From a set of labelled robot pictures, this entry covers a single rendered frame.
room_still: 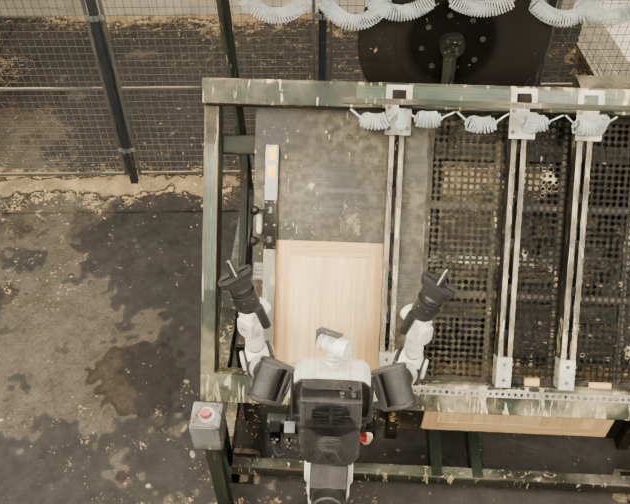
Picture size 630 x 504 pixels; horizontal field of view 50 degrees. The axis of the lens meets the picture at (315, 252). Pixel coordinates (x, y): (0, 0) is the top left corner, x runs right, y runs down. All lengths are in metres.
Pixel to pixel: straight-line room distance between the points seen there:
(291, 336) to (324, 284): 0.26
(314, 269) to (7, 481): 2.02
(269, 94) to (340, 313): 0.93
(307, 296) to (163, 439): 1.39
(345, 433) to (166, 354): 2.05
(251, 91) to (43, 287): 2.44
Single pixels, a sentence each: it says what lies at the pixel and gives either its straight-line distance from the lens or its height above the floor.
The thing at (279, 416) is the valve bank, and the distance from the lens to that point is 2.97.
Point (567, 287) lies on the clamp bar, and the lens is 2.89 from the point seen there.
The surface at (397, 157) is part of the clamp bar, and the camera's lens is 2.75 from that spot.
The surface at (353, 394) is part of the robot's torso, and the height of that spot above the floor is 1.42.
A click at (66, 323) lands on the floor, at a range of 4.47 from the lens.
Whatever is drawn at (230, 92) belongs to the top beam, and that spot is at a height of 1.83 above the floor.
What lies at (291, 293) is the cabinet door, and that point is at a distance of 2.82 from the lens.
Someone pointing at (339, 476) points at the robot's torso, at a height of 1.08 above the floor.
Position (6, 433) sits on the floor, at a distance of 4.13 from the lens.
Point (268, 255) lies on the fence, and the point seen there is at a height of 1.30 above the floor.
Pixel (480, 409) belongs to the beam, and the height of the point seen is 0.83.
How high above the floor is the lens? 3.29
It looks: 46 degrees down
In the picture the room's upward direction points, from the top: straight up
